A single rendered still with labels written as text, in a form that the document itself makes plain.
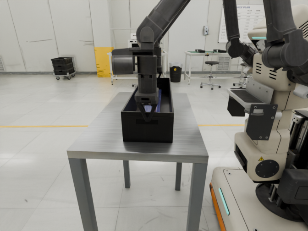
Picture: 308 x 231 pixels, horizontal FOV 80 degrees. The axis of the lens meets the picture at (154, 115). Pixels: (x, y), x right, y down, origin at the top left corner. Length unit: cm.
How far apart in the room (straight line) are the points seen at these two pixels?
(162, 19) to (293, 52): 37
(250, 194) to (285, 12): 97
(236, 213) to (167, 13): 101
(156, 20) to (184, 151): 39
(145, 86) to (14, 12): 720
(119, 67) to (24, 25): 701
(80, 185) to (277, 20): 80
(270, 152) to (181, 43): 572
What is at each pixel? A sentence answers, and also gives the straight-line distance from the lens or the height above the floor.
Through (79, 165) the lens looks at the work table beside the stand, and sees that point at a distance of 67.
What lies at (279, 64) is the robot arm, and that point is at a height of 106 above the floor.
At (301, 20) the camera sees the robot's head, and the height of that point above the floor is 119.
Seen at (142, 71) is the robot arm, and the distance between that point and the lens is 53.
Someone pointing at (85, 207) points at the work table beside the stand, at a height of 55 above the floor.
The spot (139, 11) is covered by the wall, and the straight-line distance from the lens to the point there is 643.
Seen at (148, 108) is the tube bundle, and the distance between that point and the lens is 81.
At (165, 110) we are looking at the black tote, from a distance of 88.
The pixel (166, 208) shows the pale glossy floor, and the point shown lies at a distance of 148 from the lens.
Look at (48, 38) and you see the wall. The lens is 716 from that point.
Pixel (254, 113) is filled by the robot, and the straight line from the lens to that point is 82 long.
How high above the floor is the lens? 113
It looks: 23 degrees down
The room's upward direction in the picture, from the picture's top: straight up
